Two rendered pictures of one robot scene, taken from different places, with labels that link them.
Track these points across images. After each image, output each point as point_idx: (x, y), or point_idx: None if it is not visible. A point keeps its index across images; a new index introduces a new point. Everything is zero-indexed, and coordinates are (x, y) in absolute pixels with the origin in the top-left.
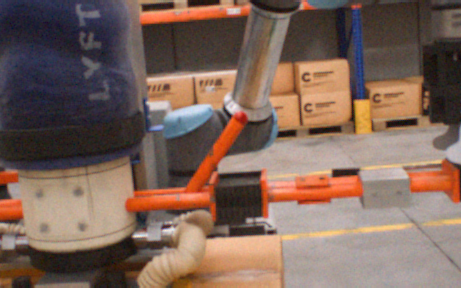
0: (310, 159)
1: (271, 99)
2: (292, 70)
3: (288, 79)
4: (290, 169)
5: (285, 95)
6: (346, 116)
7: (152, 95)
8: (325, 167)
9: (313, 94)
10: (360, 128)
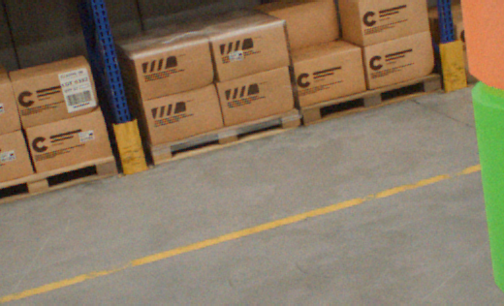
0: (433, 145)
1: (324, 58)
2: (333, 8)
3: (330, 22)
4: (425, 168)
5: (338, 48)
6: (427, 67)
7: (152, 77)
8: (474, 157)
9: (381, 42)
10: (453, 82)
